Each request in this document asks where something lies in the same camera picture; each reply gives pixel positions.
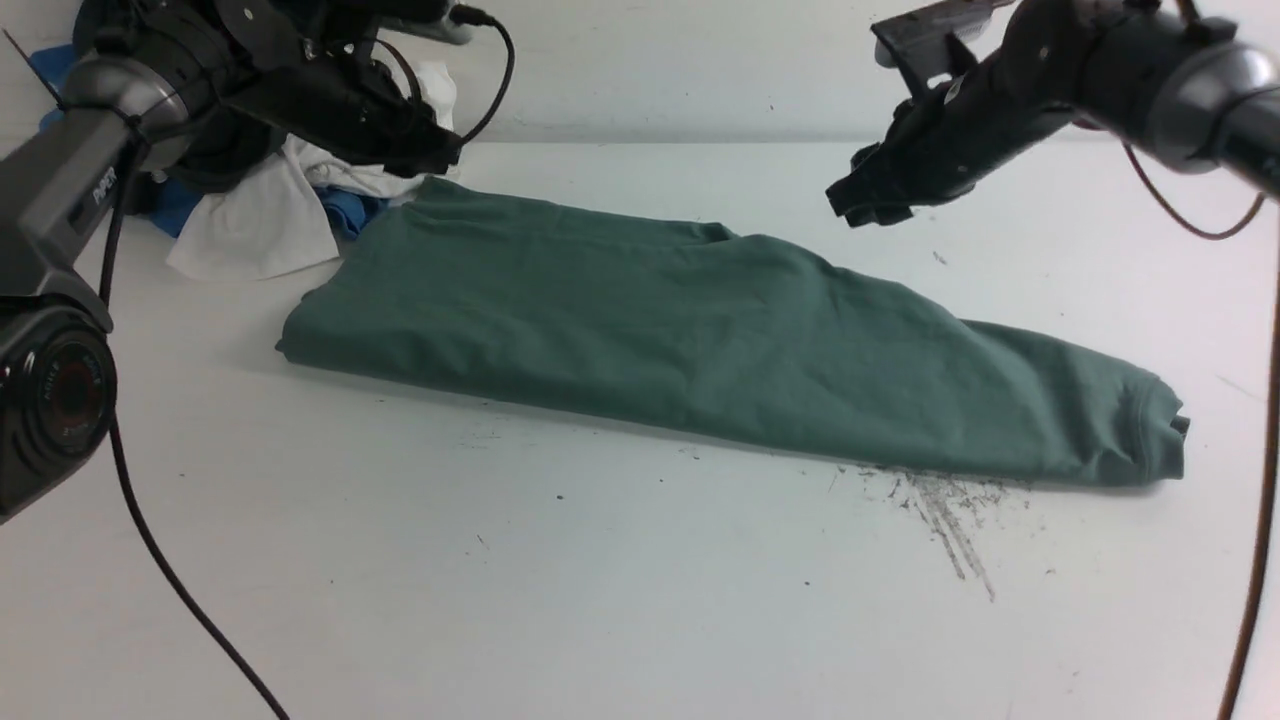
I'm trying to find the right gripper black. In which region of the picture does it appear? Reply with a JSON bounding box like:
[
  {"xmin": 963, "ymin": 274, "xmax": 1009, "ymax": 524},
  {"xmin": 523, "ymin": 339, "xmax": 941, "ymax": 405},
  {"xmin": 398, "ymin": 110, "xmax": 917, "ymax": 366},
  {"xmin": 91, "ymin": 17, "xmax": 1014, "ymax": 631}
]
[{"xmin": 826, "ymin": 70, "xmax": 1051, "ymax": 228}]

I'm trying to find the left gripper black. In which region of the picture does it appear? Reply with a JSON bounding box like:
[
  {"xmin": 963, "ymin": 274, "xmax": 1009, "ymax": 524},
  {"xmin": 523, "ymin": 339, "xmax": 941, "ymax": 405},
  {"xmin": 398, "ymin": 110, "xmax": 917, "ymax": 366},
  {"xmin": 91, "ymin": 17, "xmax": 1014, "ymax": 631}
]
[{"xmin": 225, "ymin": 55, "xmax": 463, "ymax": 178}]

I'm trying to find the green long-sleeved shirt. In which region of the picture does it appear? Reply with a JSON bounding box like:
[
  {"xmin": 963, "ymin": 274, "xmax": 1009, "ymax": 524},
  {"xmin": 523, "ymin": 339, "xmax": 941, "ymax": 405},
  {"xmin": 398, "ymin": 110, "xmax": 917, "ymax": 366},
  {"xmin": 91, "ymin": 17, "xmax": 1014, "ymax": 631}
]
[{"xmin": 276, "ymin": 179, "xmax": 1189, "ymax": 487}]

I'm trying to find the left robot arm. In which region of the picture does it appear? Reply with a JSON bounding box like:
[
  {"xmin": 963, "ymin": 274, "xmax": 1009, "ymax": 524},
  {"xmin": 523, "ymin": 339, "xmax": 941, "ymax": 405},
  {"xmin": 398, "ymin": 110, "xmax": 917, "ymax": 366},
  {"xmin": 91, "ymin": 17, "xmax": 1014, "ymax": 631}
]
[{"xmin": 1, "ymin": 1, "xmax": 463, "ymax": 520}]

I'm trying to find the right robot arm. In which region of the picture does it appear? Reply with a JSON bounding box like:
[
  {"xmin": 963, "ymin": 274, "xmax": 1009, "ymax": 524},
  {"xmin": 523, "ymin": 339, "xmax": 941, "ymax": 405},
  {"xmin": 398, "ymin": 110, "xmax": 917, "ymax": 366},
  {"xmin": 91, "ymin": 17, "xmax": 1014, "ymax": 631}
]
[{"xmin": 826, "ymin": 1, "xmax": 1277, "ymax": 228}]

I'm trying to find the blue garment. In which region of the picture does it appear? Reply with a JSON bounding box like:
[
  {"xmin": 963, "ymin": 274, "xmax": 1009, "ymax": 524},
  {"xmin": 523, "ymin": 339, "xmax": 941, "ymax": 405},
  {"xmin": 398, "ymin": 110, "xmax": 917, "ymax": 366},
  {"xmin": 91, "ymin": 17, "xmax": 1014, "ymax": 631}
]
[{"xmin": 31, "ymin": 44, "xmax": 392, "ymax": 240}]

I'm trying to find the dark green-black garment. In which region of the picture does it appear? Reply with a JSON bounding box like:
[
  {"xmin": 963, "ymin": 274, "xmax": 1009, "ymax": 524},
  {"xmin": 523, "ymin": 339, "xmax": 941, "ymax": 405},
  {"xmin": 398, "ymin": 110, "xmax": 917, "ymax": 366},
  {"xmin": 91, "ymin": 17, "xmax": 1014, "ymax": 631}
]
[{"xmin": 74, "ymin": 0, "xmax": 301, "ymax": 196}]

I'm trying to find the white garment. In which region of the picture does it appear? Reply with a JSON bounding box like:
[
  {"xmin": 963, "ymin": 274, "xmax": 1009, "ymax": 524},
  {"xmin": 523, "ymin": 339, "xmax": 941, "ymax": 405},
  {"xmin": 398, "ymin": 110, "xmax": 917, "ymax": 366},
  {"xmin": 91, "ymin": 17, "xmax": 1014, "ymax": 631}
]
[{"xmin": 166, "ymin": 60, "xmax": 461, "ymax": 281}]

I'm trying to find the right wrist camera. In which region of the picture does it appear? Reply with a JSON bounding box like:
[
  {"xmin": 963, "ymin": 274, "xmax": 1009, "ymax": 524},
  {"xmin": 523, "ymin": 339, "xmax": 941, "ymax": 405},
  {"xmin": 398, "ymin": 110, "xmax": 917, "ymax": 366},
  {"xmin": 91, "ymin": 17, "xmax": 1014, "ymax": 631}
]
[{"xmin": 870, "ymin": 1, "xmax": 1012, "ymax": 101}]

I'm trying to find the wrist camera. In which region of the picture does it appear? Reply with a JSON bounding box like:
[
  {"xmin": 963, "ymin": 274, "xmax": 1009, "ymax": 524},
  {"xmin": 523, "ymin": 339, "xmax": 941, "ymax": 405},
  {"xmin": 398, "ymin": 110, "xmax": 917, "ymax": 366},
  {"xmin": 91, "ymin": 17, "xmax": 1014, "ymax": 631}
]
[
  {"xmin": 326, "ymin": 1, "xmax": 500, "ymax": 46},
  {"xmin": 870, "ymin": 1, "xmax": 1012, "ymax": 101}
]

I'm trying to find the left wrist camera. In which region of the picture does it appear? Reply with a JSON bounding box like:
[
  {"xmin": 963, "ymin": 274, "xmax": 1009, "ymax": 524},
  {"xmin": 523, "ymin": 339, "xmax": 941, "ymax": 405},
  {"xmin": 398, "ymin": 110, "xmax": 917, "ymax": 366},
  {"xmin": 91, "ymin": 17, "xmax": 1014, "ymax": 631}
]
[{"xmin": 326, "ymin": 1, "xmax": 500, "ymax": 46}]

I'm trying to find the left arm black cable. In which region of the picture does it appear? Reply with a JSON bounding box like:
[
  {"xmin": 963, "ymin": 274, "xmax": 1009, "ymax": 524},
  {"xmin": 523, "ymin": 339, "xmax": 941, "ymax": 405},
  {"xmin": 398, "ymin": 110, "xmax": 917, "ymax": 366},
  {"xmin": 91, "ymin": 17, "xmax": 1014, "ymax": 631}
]
[{"xmin": 100, "ymin": 10, "xmax": 517, "ymax": 720}]

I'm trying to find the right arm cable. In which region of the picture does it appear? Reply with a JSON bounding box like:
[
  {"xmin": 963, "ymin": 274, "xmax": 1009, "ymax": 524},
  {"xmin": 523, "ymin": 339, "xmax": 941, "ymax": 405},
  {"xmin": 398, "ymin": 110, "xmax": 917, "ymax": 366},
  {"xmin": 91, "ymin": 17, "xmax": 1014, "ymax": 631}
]
[{"xmin": 1120, "ymin": 0, "xmax": 1280, "ymax": 720}]

